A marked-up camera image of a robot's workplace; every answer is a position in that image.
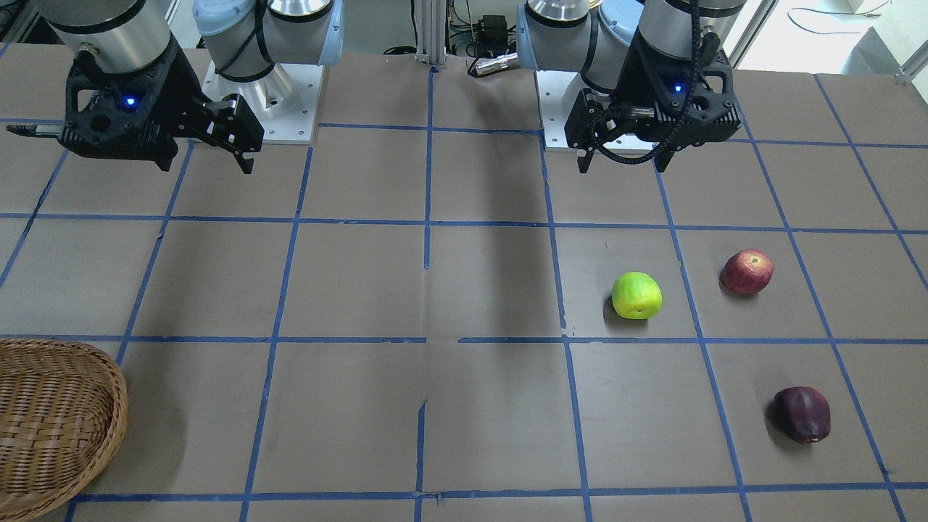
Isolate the wicker basket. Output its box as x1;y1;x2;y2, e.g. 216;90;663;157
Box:
1;338;129;521

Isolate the aluminium frame post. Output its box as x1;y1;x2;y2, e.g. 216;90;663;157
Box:
412;1;449;69

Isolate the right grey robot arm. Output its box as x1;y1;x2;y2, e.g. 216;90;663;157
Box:
7;1;344;174

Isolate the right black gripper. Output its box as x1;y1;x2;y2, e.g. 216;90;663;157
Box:
6;36;265;175

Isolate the dark red apple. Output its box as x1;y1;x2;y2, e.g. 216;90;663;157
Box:
772;386;832;444

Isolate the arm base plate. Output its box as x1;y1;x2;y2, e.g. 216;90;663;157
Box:
202;64;327;145
536;69;668;153

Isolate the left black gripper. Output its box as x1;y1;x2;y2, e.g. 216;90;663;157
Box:
564;30;742;174

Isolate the silver cylinder connector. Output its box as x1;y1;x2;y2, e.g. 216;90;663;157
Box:
468;52;519;78

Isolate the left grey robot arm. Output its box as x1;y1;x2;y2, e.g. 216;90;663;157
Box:
517;1;745;173

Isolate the green apple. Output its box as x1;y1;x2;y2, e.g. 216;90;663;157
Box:
612;271;663;320

